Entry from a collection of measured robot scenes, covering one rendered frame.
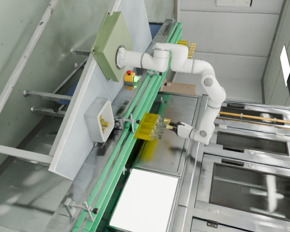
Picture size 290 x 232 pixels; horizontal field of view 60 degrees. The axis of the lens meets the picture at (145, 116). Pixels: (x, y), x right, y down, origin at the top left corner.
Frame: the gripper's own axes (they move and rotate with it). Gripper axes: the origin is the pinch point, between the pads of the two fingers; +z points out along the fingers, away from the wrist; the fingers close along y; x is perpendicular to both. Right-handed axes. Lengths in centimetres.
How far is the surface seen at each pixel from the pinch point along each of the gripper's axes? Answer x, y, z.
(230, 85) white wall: -543, -295, 84
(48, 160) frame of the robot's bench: 77, 22, 33
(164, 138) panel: 2.1, -13.0, 5.1
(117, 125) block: 26.3, 9.3, 28.0
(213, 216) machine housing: 40, -17, -48
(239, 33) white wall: -582, -152, 95
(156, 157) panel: 20.8, -13.5, 1.3
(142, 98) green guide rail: -2.9, 13.7, 26.2
